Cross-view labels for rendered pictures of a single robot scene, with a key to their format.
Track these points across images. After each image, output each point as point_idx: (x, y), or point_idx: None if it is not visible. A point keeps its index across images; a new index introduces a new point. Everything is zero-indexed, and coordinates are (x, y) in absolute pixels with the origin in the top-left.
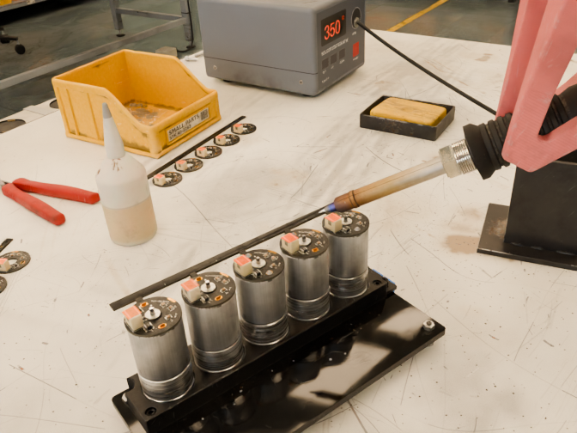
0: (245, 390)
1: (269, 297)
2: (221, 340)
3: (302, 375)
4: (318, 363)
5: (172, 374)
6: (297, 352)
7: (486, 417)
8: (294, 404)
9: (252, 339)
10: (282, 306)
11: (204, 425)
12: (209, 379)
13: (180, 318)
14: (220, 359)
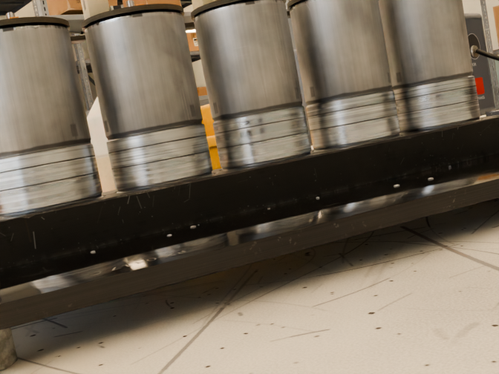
0: (201, 225)
1: (252, 43)
2: (150, 103)
3: (330, 201)
4: (370, 191)
5: (33, 139)
6: (329, 194)
7: None
8: (296, 218)
9: (234, 159)
10: (287, 81)
11: (90, 255)
12: (127, 193)
13: (56, 21)
14: (150, 153)
